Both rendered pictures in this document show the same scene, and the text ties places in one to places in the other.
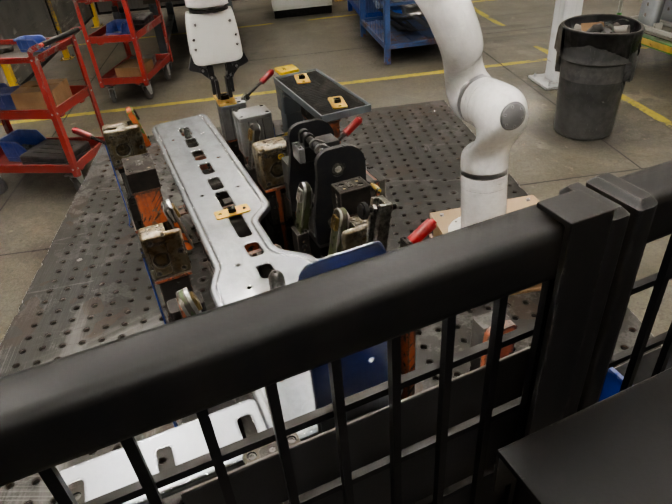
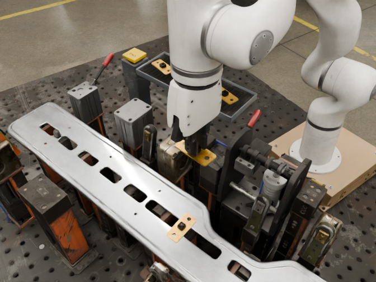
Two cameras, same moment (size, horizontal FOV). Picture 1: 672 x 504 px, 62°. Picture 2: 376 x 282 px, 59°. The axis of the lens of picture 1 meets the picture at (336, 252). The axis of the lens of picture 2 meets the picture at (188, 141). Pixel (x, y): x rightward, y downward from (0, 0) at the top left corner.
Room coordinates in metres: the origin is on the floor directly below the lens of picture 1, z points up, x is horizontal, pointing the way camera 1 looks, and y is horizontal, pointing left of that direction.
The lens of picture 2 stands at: (0.77, 0.44, 1.78)
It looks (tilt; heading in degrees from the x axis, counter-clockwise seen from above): 46 degrees down; 330
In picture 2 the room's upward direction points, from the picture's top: straight up
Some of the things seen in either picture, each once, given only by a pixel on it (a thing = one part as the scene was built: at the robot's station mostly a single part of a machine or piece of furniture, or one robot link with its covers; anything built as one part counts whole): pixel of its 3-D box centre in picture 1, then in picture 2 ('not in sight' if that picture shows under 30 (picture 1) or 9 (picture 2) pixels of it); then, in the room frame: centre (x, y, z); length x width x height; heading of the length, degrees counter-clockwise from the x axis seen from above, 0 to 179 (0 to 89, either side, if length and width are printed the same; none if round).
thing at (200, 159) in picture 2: (224, 96); (195, 149); (1.15, 0.21, 1.28); 0.08 x 0.04 x 0.01; 17
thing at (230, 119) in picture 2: (318, 92); (193, 83); (1.49, 0.01, 1.16); 0.37 x 0.14 x 0.02; 21
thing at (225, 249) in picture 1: (227, 210); (174, 225); (1.17, 0.25, 1.00); 1.38 x 0.22 x 0.02; 21
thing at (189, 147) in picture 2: (209, 82); (187, 143); (1.15, 0.23, 1.32); 0.03 x 0.03 x 0.07; 17
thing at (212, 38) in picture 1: (212, 32); (196, 97); (1.16, 0.20, 1.41); 0.10 x 0.07 x 0.11; 107
